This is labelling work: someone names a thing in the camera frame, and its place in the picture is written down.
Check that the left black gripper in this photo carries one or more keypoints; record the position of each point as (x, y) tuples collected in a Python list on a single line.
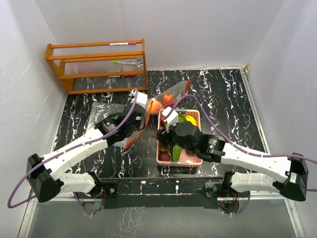
[(137, 126)]

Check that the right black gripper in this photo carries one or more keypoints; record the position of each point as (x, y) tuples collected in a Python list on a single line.
[(164, 137)]

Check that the longan bunch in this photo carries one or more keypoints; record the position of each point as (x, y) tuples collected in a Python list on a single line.
[(162, 150)]

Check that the green cucumber leaf vegetable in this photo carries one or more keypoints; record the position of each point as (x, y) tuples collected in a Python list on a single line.
[(176, 149)]

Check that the orange peach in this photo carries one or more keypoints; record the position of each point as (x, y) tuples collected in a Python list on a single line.
[(153, 107)]

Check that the red apple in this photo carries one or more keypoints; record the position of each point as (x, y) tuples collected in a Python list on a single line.
[(168, 100)]

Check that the clear zip bag orange zipper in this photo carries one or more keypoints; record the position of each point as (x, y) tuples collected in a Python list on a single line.
[(178, 90)]

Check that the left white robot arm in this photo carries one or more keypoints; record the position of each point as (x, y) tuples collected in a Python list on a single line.
[(47, 175)]

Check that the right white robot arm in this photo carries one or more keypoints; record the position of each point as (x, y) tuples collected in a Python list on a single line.
[(283, 174)]

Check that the spare clear zip bags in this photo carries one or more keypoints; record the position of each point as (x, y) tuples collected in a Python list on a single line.
[(100, 111)]

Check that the purple passion fruit front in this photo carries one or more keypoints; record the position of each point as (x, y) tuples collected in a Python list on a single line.
[(164, 156)]

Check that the pink plastic basket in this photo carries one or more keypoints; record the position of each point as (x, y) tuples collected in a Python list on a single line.
[(185, 160)]

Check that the yellow bananas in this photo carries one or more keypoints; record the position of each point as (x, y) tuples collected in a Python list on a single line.
[(191, 120)]

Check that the wooden shelf rack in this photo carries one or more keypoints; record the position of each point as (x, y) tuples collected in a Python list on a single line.
[(71, 62)]

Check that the green marker pen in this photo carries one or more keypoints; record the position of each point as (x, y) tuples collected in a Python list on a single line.
[(122, 62)]

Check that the pink white marker pen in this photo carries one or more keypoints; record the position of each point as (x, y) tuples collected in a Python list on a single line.
[(122, 43)]

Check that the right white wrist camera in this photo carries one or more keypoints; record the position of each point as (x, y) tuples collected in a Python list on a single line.
[(169, 116)]

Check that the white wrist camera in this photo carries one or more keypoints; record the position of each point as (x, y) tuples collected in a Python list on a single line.
[(139, 98), (169, 116)]

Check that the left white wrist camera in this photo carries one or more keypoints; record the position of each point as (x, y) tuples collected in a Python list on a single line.
[(139, 98)]

